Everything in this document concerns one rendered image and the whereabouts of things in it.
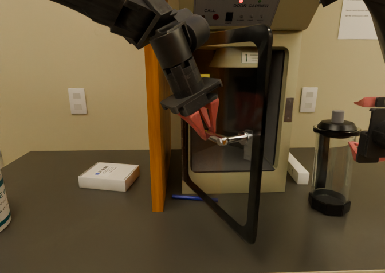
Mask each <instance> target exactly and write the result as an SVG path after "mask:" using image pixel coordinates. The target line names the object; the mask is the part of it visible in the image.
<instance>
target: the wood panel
mask: <svg viewBox="0 0 385 273"><path fill-rule="evenodd" d="M165 1H166V2H167V3H168V0H165ZM144 55H145V68H146V91H147V114H148V136H149V148H150V172H151V194H152V212H163V210H164V201H165V196H166V187H167V179H168V170H169V165H170V156H171V111H170V109H167V110H165V109H163V108H162V105H161V103H160V102H161V101H162V100H164V99H166V98H167V97H169V96H170V86H169V83H168V81H167V79H166V77H165V75H164V72H163V69H162V68H161V66H160V64H159V62H158V59H157V58H156V55H155V53H154V51H153V49H152V46H151V44H148V45H146V46H145V47H144Z"/></svg>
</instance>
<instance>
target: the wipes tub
mask: <svg viewBox="0 0 385 273"><path fill-rule="evenodd" d="M10 221H11V215H10V209H9V204H8V200H7V195H6V191H5V185H4V182H3V177H2V173H1V168H0V232H1V231H2V230H4V229H5V228H6V227H7V226H8V224H9V223H10Z"/></svg>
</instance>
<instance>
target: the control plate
mask: <svg viewBox="0 0 385 273"><path fill-rule="evenodd" d="M257 1H258V0H243V2H242V3H239V0H194V14H197V15H200V16H201V15H205V20H206V21H207V22H208V24H209V26H250V25H256V24H267V25H269V26H271V24H272V21H273V18H274V15H275V13H276V10H277V7H278V4H279V2H280V0H262V2H261V3H258V2H257ZM227 12H233V19H232V21H225V19H226V13H227ZM214 14H217V15H219V18H218V19H217V20H214V19H213V15H214ZM241 14H242V15H243V17H242V18H240V17H239V16H240V15H241ZM250 15H253V18H250ZM260 15H263V18H260Z"/></svg>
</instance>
